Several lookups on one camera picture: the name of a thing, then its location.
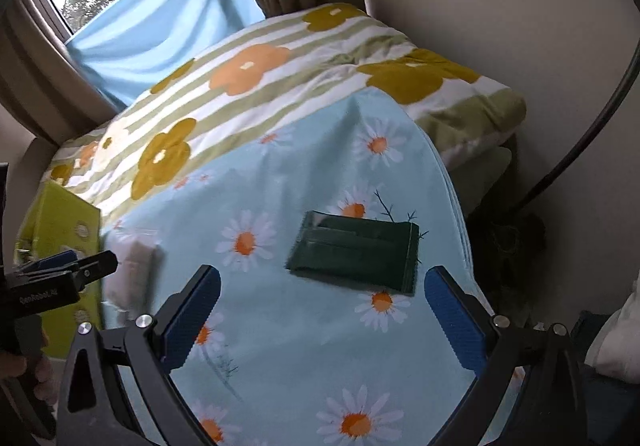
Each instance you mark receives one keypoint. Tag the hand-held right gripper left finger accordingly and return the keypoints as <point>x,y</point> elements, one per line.
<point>192,316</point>

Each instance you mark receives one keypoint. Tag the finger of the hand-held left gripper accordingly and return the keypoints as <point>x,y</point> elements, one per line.
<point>97,266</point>
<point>50,261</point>

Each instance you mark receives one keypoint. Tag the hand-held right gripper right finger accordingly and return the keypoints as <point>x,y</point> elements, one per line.
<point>452,316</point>

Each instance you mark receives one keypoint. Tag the yellow-green cardboard box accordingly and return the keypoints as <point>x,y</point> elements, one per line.
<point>65,226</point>

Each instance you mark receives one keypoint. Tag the dark green snack packet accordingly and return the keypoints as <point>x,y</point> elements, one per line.
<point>355,251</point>

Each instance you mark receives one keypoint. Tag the person's left hand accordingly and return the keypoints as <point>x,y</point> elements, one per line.
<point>42,371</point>

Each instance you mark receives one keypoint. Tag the daisy print bed sheet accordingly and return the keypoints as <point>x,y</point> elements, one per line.
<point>310,351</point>

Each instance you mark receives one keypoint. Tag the white cloth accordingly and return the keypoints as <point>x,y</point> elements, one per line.
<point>617,336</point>

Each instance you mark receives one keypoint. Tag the black curved tube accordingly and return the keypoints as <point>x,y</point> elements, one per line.
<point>585,135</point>

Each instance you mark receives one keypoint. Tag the light blue window cloth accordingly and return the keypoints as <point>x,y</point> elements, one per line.
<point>165,25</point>

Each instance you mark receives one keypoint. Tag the striped flower blanket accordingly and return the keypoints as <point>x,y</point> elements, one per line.
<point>280,70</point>

